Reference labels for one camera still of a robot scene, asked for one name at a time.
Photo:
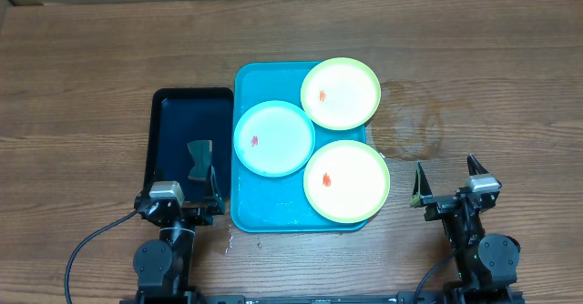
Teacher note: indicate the light blue plate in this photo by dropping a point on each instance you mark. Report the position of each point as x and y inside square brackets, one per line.
[274, 138]

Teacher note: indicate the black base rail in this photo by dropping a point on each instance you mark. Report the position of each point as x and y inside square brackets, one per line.
[402, 297]

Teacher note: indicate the yellow-green plate bottom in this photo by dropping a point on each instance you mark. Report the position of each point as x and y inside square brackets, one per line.
[346, 181]

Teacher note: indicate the yellow-green plate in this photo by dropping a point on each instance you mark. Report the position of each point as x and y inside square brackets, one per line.
[346, 181]
[340, 93]

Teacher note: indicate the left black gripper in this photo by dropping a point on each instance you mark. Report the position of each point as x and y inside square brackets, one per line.
[214, 203]

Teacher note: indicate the dark green sponge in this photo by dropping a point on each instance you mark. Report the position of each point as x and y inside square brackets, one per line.
[201, 153]

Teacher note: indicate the teal plastic tray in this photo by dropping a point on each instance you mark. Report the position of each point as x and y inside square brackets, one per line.
[273, 204]

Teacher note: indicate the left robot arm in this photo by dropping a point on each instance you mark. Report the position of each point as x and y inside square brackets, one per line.
[163, 264]

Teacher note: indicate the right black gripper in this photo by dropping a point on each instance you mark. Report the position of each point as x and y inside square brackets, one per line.
[440, 204]

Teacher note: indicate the black rectangular tray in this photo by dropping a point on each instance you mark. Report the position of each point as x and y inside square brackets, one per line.
[183, 115]

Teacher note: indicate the yellow-green plate top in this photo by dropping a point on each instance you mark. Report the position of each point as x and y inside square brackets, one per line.
[340, 93]

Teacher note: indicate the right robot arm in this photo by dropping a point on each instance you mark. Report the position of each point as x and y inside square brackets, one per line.
[486, 263]

